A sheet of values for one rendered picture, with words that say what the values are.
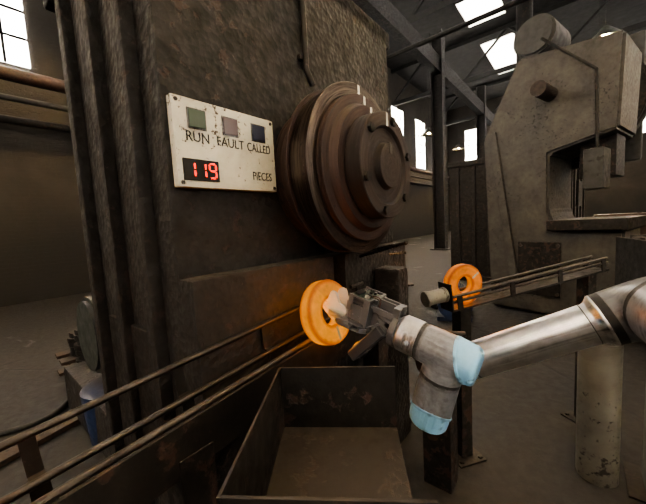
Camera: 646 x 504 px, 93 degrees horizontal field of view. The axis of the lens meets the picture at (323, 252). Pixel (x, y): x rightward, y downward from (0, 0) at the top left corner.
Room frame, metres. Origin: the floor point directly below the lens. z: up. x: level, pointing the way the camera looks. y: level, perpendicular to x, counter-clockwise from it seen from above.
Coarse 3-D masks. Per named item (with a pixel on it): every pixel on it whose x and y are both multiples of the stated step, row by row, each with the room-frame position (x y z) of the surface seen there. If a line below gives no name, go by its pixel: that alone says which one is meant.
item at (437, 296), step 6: (444, 288) 1.14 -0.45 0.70; (426, 294) 1.12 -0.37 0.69; (432, 294) 1.12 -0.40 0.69; (438, 294) 1.12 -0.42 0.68; (444, 294) 1.13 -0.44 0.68; (426, 300) 1.12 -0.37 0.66; (432, 300) 1.11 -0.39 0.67; (438, 300) 1.12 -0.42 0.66; (444, 300) 1.13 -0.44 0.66; (426, 306) 1.13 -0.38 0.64
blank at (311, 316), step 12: (312, 288) 0.71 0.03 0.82; (324, 288) 0.73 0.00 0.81; (336, 288) 0.76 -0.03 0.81; (312, 300) 0.69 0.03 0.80; (324, 300) 0.72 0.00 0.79; (300, 312) 0.69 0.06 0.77; (312, 312) 0.68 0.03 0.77; (312, 324) 0.67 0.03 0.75; (324, 324) 0.70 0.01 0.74; (336, 324) 0.73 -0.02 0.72; (312, 336) 0.68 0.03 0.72; (324, 336) 0.69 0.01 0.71; (336, 336) 0.72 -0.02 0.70
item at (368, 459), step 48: (288, 384) 0.52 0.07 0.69; (336, 384) 0.52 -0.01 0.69; (384, 384) 0.51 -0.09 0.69; (288, 432) 0.51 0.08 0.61; (336, 432) 0.50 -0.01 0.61; (384, 432) 0.50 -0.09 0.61; (240, 480) 0.32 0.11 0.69; (288, 480) 0.42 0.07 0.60; (336, 480) 0.41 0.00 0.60; (384, 480) 0.41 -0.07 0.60
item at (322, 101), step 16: (320, 96) 0.77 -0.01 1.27; (336, 96) 0.82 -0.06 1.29; (368, 96) 0.94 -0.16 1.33; (304, 112) 0.79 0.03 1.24; (320, 112) 0.77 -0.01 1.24; (304, 128) 0.75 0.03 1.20; (304, 144) 0.73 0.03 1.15; (304, 160) 0.72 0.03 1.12; (304, 176) 0.74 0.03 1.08; (304, 192) 0.75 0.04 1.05; (320, 192) 0.75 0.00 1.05; (304, 208) 0.78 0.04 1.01; (320, 208) 0.75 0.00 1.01; (320, 224) 0.78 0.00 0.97; (336, 224) 0.80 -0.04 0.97; (336, 240) 0.80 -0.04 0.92; (352, 240) 0.85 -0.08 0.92; (368, 240) 0.92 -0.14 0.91
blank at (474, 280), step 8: (464, 264) 1.17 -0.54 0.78; (448, 272) 1.17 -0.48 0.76; (456, 272) 1.15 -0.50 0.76; (464, 272) 1.16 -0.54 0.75; (472, 272) 1.17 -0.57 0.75; (448, 280) 1.15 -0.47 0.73; (456, 280) 1.15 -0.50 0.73; (472, 280) 1.17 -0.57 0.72; (480, 280) 1.18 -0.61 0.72; (456, 288) 1.15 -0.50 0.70; (472, 288) 1.17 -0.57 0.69; (480, 288) 1.18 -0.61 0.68; (464, 296) 1.16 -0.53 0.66; (464, 304) 1.16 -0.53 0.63
